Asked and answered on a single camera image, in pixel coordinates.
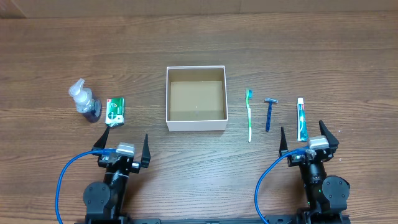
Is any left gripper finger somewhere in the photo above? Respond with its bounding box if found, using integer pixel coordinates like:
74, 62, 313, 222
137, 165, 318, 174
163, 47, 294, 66
141, 134, 151, 168
92, 126, 110, 150

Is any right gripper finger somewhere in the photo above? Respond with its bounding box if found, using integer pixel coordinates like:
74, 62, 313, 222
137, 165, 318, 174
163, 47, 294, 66
279, 126, 289, 157
319, 120, 340, 149

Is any white green toothpaste tube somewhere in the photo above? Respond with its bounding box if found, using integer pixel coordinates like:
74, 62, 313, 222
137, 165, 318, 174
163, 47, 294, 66
297, 98, 308, 142

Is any green soap bar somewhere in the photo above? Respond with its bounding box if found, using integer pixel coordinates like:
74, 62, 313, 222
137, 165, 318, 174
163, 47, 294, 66
105, 98, 125, 128

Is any clear pump sanitizer bottle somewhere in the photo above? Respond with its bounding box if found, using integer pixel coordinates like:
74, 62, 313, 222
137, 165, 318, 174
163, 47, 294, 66
68, 78, 102, 123

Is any blue disposable razor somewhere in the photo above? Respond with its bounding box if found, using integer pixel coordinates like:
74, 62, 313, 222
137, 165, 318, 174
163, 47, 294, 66
264, 98, 279, 132

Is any green white toothbrush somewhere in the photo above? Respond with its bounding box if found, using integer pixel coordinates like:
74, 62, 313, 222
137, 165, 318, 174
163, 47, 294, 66
245, 89, 252, 142

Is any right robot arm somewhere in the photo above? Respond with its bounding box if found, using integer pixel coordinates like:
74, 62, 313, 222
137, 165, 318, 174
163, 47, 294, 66
271, 121, 350, 223

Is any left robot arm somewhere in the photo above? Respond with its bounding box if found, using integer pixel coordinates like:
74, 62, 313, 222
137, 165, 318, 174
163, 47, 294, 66
83, 127, 150, 223

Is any white cardboard box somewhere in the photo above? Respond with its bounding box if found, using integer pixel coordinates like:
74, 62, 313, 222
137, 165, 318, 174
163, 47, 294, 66
165, 65, 228, 132

